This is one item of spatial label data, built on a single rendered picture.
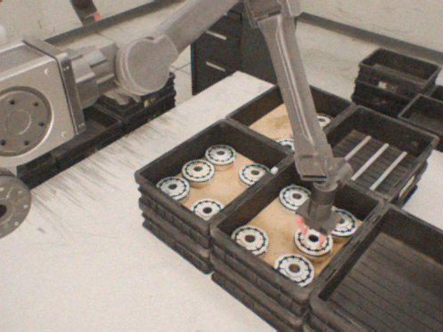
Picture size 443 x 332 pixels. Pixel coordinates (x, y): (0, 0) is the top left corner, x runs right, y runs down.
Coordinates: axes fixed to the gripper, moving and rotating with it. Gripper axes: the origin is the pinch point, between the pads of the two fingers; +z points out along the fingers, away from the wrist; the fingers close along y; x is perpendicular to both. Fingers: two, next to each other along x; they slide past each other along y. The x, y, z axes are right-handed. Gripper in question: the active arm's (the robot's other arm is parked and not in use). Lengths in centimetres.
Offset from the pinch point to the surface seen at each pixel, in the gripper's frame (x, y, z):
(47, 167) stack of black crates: 13, 127, 38
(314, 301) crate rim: 20.1, -12.1, -5.7
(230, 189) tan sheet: -2.3, 31.2, 3.5
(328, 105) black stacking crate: -58, 31, -2
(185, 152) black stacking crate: -0.3, 48.4, -3.5
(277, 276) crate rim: 20.3, -2.2, -5.7
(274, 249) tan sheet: 7.5, 6.9, 3.9
